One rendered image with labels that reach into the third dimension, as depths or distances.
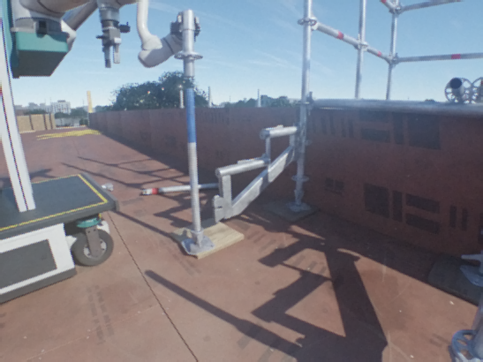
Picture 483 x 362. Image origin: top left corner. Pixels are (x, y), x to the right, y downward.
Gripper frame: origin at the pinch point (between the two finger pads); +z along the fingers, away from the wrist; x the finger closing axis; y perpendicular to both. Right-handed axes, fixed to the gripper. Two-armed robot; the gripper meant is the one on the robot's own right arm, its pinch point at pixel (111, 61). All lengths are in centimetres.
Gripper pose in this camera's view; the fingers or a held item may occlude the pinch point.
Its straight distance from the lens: 131.1
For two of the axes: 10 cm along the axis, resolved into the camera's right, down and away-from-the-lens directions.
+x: 7.1, 2.1, -6.7
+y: -7.0, 2.1, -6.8
